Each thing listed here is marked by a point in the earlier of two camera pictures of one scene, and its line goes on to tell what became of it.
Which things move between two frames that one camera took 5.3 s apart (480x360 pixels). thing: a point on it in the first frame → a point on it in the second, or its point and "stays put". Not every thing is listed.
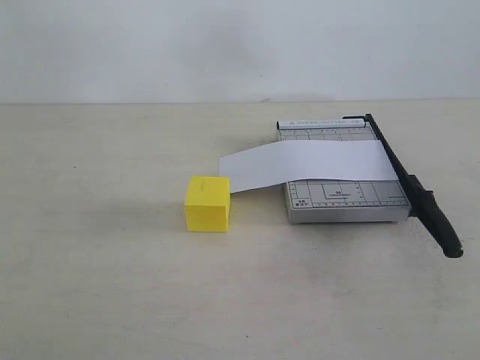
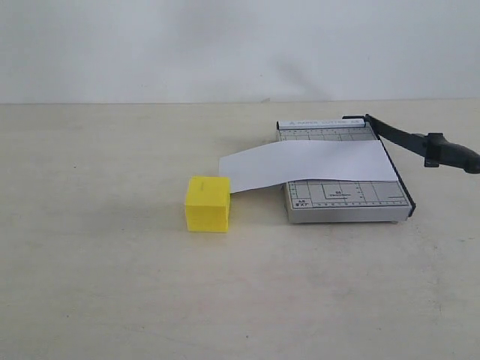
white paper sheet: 279,163 stays put
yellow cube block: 207,203 stays put
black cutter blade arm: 423,204 → 435,148
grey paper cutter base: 340,201 stays put
